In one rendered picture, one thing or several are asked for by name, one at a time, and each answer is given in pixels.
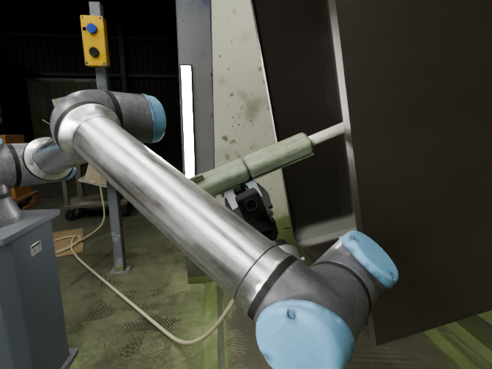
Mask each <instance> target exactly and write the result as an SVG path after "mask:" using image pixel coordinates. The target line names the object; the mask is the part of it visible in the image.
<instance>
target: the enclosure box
mask: <svg viewBox="0 0 492 369"><path fill-rule="evenodd" d="M250 3H251V7H252V11H253V19H254V24H255V28H256V36H257V40H258V47H259V52H260V57H261V64H262V68H263V73H264V80H265V85H266V92H267V97H268V101H269V109H270V113H271V117H272V125H273V130H274V134H275V142H276V143H277V142H280V141H283V140H285V139H287V138H290V137H292V136H294V135H297V134H299V133H304V134H306V136H307V137H308V136H310V135H313V134H315V133H318V132H321V131H322V130H325V129H327V128H330V127H332V126H335V125H336V124H340V123H341V122H343V124H344V131H345V132H344V133H342V134H340V135H337V136H335V137H334V138H330V139H328V140H326V141H323V142H321V143H318V144H316V145H314V146H313V151H312V152H313V153H314V155H312V156H309V157H307V158H305V159H303V160H300V161H298V162H295V163H293V164H290V165H288V166H286V167H284V168H281V169H280V170H281V174H282V179H283V186H284V190H285V195H286V203H287V207H288V215H289V220H290V224H291V231H292V236H293V240H294V244H295V245H296V246H297V248H298V249H299V250H300V252H301V253H302V254H303V256H304V257H306V259H307V260H308V262H309V263H310V264H311V265H312V264H313V263H315V262H316V261H317V260H318V259H319V258H320V257H321V256H322V255H323V254H324V253H325V252H327V251H328V249H330V248H331V246H333V245H334V244H335V243H336V242H337V241H338V240H339V238H340V237H341V236H344V235H345V234H346V233H348V232H349V231H358V232H361V233H363V234H364V235H366V236H368V237H370V238H371V239H372V240H373V241H374V242H375V243H377V244H378V245H379V246H380V247H381V248H382V249H383V250H384V251H385V252H386V254H387V255H388V256H389V257H390V258H391V260H392V261H393V263H394V265H395V266H396V268H397V271H398V281H397V282H396V283H395V284H394V285H393V286H392V288H391V289H387V290H386V291H384V292H382V293H381V294H380V295H379V296H378V297H377V298H376V301H375V303H374V306H373V308H372V311H371V312H370V315H369V316H368V318H367V319H366V321H365V324H364V326H363V328H362V329H363V331H364V332H365V333H366V335H367V336H368V337H369V338H370V339H371V341H372V342H373V343H374V345H375V346H380V345H382V344H385V343H389V342H392V341H394V340H399V339H401V338H405V337H408V336H411V335H415V334H417V333H420V332H424V331H427V330H429V329H433V328H437V327H440V326H443V325H445V324H450V323H452V322H455V321H460V320H462V319H465V318H468V317H472V316H475V315H478V314H481V313H485V312H488V311H490V310H492V0H250Z"/></svg>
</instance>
